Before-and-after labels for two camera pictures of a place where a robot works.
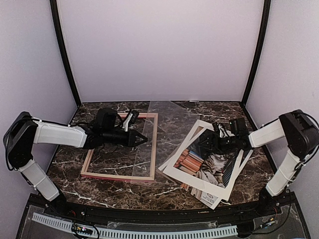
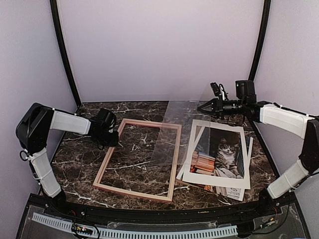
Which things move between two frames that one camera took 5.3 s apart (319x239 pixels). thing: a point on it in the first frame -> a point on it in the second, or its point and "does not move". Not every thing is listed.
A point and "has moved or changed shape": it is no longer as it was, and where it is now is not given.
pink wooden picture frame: x=132 y=178 -> x=97 y=183
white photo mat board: x=168 y=166 -> x=214 y=179
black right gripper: x=212 y=137 -> x=218 y=112
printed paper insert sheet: x=209 y=200 -> x=235 y=193
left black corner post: x=54 y=6 does not move
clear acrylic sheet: x=168 y=129 has moved or changed shape
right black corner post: x=260 y=52 does not move
